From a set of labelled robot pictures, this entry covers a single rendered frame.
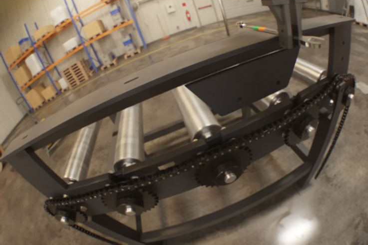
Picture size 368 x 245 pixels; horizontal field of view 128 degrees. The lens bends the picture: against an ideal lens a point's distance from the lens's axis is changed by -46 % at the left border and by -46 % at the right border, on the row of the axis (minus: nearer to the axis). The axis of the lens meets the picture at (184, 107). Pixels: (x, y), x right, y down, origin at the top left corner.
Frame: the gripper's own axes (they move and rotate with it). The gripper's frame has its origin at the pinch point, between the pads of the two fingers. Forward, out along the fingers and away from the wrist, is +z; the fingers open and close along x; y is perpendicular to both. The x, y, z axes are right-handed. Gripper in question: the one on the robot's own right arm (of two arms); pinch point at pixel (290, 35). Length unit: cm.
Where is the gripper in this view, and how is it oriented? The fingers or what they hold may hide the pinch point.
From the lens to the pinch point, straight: 33.2
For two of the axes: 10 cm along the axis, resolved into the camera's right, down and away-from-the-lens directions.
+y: 2.3, 4.9, -8.4
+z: 3.0, 7.9, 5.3
